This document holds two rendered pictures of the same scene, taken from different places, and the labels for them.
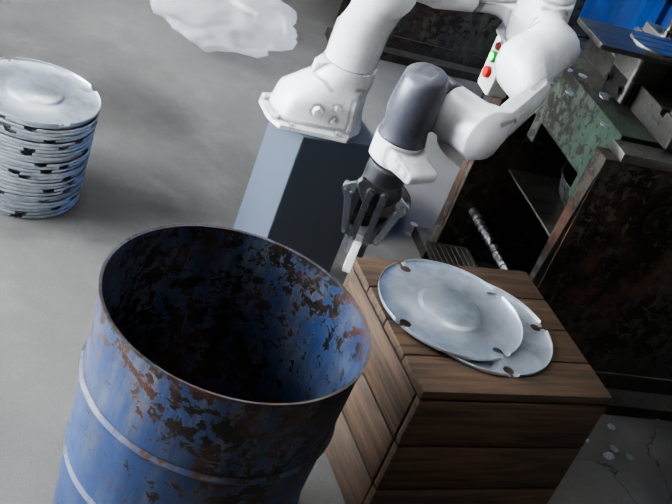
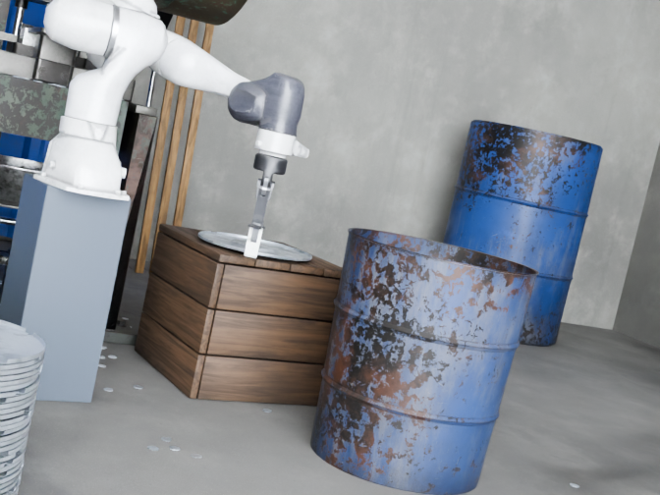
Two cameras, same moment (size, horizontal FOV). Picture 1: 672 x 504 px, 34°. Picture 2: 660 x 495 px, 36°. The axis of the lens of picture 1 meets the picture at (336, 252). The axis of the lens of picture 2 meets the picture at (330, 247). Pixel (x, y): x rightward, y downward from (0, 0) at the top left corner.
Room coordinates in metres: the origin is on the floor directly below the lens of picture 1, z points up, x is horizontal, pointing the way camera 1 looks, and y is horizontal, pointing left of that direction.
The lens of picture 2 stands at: (1.65, 2.27, 0.66)
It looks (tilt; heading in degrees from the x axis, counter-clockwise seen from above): 6 degrees down; 268
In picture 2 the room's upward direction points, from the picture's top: 12 degrees clockwise
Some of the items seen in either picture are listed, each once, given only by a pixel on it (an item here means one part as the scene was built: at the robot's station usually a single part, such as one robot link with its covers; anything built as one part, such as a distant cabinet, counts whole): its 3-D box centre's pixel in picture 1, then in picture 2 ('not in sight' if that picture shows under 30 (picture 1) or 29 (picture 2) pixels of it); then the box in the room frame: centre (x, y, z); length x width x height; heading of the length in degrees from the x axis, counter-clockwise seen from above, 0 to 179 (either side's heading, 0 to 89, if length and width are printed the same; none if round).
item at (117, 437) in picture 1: (198, 421); (417, 356); (1.35, 0.10, 0.24); 0.42 x 0.42 x 0.48
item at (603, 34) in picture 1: (625, 67); (56, 57); (2.39, -0.44, 0.72); 0.25 x 0.14 x 0.14; 115
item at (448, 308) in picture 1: (450, 307); (254, 246); (1.76, -0.24, 0.36); 0.29 x 0.29 x 0.01
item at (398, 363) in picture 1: (445, 392); (241, 312); (1.77, -0.30, 0.18); 0.40 x 0.38 x 0.35; 120
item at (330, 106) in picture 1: (321, 88); (89, 155); (2.12, 0.15, 0.52); 0.22 x 0.19 x 0.14; 121
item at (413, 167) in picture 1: (404, 157); (283, 145); (1.74, -0.05, 0.62); 0.13 x 0.12 x 0.05; 1
